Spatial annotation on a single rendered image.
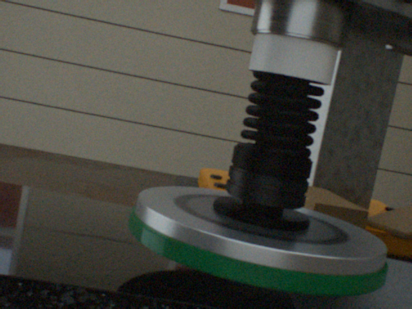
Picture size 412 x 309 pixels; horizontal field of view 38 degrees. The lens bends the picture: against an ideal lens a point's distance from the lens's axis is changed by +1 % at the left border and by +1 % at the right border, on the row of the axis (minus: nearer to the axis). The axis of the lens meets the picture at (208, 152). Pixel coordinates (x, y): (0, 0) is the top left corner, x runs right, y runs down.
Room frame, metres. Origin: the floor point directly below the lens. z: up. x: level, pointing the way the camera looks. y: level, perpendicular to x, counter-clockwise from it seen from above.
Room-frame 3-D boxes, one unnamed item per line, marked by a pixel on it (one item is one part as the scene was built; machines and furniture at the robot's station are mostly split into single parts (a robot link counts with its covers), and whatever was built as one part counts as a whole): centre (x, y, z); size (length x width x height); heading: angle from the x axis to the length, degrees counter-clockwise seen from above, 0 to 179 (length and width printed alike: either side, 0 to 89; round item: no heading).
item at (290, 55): (0.51, -0.05, 1.02); 0.07 x 0.07 x 0.04
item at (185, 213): (0.51, -0.05, 0.87); 0.21 x 0.21 x 0.01
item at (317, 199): (1.10, -0.22, 0.81); 0.20 x 0.10 x 0.05; 13
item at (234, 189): (0.51, -0.05, 0.90); 0.07 x 0.07 x 0.01
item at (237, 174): (0.51, -0.05, 0.91); 0.07 x 0.07 x 0.01
